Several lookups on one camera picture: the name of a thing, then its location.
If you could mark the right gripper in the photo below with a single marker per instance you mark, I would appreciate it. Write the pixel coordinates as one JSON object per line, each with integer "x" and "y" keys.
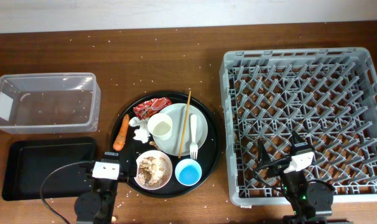
{"x": 264, "y": 159}

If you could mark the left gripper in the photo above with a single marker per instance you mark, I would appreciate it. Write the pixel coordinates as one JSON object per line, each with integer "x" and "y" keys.
{"x": 118, "y": 175}

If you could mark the orange carrot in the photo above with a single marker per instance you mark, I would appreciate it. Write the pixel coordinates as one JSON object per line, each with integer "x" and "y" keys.
{"x": 121, "y": 137}

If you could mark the white tissue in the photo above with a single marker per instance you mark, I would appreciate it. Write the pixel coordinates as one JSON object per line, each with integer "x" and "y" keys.
{"x": 141, "y": 133}

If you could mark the white paper cup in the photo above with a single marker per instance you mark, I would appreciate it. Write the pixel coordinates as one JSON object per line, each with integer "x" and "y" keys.
{"x": 160, "y": 126}

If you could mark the red snack wrapper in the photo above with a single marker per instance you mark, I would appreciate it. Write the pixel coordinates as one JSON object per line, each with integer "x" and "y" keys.
{"x": 150, "y": 107}

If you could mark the small blue bowl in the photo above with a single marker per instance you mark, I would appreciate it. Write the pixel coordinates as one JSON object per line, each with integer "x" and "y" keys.
{"x": 188, "y": 172}

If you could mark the wooden chopstick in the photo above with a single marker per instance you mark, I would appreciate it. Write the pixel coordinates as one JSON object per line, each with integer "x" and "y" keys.
{"x": 185, "y": 124}

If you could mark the white plastic fork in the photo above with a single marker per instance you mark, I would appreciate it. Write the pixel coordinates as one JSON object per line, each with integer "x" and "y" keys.
{"x": 193, "y": 131}

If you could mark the grey round plate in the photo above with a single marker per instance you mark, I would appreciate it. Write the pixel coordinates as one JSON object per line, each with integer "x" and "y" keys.
{"x": 177, "y": 113}

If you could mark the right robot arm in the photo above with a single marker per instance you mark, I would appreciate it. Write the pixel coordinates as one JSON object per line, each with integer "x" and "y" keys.
{"x": 311, "y": 200}

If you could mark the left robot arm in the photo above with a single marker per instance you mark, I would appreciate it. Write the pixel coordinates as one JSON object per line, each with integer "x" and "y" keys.
{"x": 97, "y": 205}

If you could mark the grey plastic dishwasher rack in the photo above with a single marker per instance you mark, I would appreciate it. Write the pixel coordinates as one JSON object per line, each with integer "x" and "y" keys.
{"x": 327, "y": 96}

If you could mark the black rectangular tray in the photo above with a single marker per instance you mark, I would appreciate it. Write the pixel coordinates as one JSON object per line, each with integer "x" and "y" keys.
{"x": 30, "y": 162}

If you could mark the round black tray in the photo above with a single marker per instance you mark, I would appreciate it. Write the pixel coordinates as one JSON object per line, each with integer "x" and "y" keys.
{"x": 208, "y": 154}

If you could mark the clear plastic bin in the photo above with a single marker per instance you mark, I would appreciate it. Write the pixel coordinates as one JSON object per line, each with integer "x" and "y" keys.
{"x": 44, "y": 103}

